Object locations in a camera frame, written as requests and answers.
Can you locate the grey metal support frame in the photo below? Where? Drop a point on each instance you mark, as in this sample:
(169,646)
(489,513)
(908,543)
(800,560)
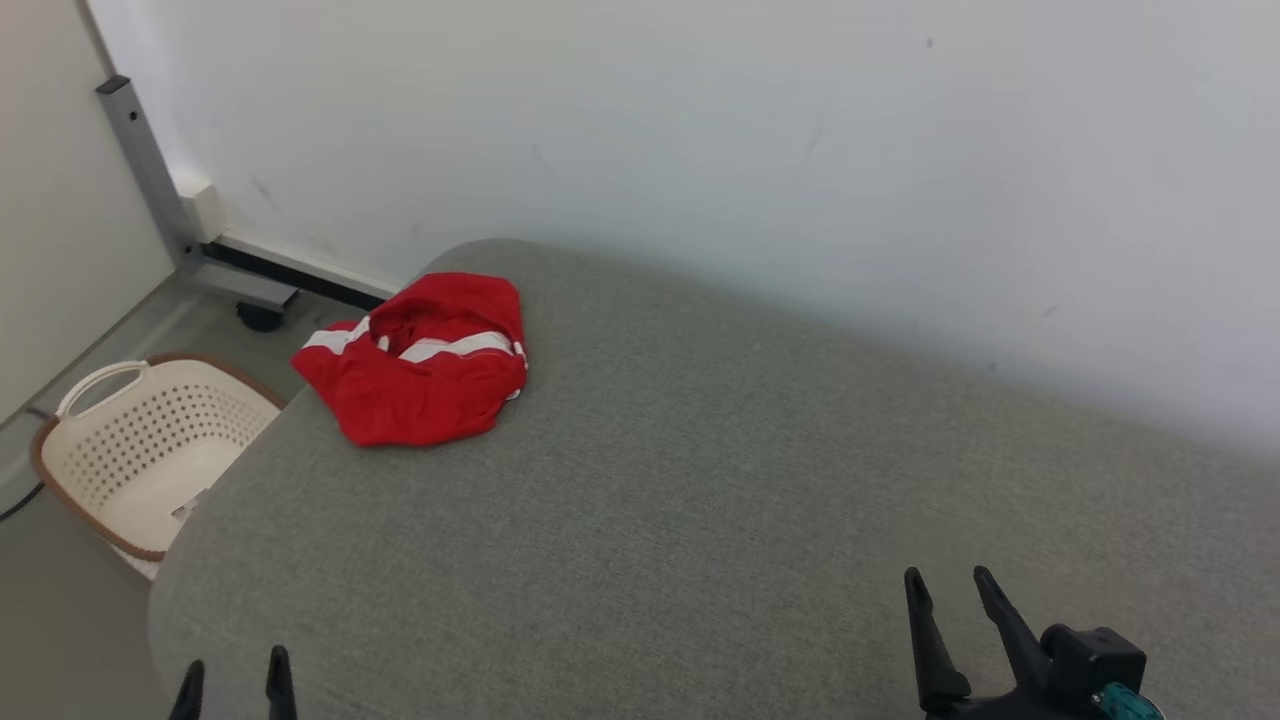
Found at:
(150,170)

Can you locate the cream perforated laundry basket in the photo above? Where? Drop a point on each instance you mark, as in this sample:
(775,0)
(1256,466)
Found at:
(150,450)

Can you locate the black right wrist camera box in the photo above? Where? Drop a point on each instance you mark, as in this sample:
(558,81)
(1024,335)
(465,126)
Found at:
(1095,655)

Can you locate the white bracket block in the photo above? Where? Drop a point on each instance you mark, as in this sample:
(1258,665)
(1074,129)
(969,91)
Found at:
(205,212)

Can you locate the red Bulls shorts white panel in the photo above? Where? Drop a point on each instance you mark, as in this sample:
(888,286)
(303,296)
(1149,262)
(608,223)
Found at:
(420,400)

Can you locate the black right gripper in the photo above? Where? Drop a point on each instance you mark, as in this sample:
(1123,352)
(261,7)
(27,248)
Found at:
(1010,708)

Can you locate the black caster wheel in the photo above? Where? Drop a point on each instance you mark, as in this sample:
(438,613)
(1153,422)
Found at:
(260,318)

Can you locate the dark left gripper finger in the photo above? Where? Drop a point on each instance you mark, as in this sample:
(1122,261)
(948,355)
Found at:
(188,695)
(280,690)

